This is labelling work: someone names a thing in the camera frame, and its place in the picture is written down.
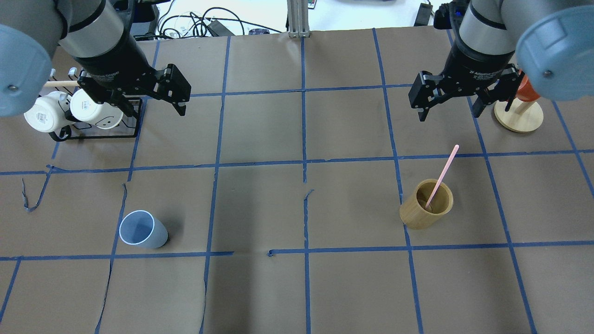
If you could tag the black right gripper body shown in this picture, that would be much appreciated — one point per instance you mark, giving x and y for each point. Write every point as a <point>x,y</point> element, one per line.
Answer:
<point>474,61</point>

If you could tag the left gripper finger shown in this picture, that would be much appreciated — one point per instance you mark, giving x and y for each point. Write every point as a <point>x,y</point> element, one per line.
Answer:
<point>173,87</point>

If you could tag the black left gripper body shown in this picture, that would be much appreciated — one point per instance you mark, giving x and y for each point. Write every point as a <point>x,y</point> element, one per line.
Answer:
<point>111,61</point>

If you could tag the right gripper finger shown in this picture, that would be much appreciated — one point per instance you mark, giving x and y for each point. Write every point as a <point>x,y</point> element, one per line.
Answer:
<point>504,91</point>
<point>426,92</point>

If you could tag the light blue plastic cup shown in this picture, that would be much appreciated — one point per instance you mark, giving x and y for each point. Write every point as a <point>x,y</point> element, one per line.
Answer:
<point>142,229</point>

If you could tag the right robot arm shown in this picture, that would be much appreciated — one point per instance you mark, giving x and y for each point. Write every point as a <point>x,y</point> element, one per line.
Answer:
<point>498,43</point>

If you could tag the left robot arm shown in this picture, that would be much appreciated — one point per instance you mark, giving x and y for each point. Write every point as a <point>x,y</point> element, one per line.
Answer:
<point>92,33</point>

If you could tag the orange cup on stand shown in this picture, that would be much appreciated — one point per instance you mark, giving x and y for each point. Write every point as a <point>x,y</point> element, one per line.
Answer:
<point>525,91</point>

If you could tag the wooden cup tree stand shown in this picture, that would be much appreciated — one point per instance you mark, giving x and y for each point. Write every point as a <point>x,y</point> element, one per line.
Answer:
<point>522,117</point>

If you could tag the white mug near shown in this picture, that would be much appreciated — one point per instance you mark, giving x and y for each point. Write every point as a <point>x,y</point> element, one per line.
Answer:
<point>103,116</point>

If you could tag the white mug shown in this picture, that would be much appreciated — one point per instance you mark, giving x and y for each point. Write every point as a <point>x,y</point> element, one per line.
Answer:
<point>103,116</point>
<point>48,114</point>

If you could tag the small black power brick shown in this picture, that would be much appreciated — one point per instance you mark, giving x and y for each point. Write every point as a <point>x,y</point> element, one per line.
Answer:
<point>424,14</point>

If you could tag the black power adapter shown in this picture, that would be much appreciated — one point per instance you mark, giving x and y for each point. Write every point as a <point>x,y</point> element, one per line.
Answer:
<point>216,29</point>

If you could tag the white mug far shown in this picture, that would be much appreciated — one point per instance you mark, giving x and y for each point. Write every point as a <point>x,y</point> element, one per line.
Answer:
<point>48,114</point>

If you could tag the bamboo chopstick holder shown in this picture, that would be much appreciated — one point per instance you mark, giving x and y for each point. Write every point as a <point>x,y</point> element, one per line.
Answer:
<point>412,212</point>

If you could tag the black wire mug rack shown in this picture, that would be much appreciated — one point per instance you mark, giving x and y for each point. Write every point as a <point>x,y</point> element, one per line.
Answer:
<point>127,129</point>

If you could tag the aluminium frame post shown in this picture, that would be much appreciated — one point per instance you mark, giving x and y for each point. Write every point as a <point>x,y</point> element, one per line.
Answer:
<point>298,19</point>

